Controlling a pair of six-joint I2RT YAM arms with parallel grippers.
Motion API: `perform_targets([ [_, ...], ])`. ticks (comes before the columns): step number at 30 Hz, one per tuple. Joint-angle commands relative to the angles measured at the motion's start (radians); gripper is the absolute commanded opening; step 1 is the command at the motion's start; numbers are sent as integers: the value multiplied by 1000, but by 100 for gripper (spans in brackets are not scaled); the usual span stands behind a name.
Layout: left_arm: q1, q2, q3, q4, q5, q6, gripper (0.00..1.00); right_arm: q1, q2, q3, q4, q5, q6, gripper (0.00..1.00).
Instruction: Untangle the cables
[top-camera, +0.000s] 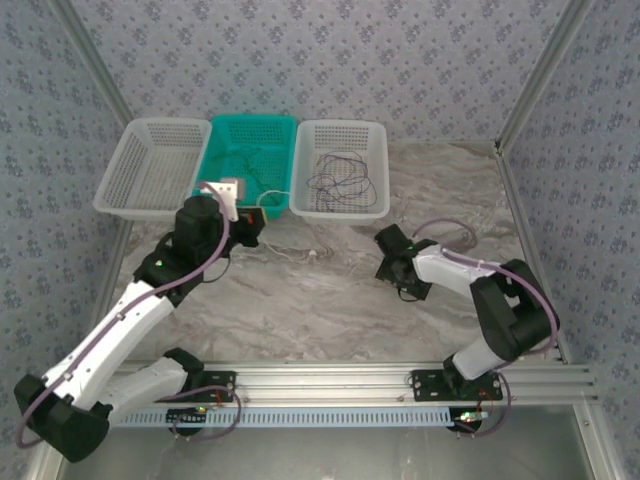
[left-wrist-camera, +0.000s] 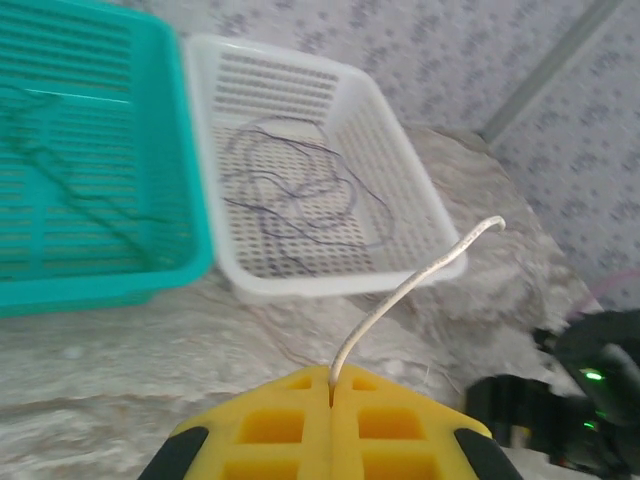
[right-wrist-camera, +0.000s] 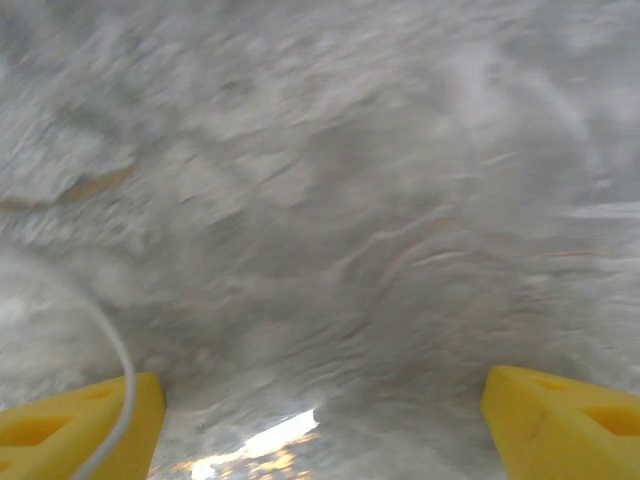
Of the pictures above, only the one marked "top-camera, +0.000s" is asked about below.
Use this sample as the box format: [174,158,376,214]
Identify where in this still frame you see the thin green cable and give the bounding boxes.
[207,147,251,174]

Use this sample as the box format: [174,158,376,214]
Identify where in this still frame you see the teal perforated plastic basket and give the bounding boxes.
[191,113,297,222]

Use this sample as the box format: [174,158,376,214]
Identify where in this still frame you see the white perforated plastic basket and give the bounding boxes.
[93,117,214,222]
[288,118,391,225]

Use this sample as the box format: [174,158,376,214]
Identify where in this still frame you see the small controller board with LED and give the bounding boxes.
[452,407,490,434]
[166,407,207,432]

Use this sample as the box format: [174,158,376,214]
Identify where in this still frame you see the steel sheet panel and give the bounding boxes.
[54,424,599,480]

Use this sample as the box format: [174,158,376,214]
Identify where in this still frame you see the right gripper thin black wire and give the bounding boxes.
[398,282,427,305]

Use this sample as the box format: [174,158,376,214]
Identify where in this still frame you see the gripper thin black wire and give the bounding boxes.
[398,282,427,305]
[199,249,234,284]

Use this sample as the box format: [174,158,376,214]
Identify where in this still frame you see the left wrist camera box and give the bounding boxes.
[207,177,246,221]

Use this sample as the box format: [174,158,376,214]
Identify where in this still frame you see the left gripper thin black wire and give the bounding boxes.
[199,249,234,284]

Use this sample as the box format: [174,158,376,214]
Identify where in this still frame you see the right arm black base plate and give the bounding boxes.
[410,369,504,403]

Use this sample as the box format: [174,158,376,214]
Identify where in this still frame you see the aluminium mounting rail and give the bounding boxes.
[53,363,599,405]

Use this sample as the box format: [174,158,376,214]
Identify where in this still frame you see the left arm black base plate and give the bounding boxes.
[184,370,237,404]

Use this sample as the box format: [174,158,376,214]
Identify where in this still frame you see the white slotted cable duct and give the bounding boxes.
[117,405,454,429]

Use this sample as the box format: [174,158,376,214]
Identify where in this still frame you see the left arm purple sleeved cable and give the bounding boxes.
[15,180,245,449]

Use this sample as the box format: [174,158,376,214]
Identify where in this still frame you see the aluminium frame post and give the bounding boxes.
[49,0,136,124]
[494,0,599,151]

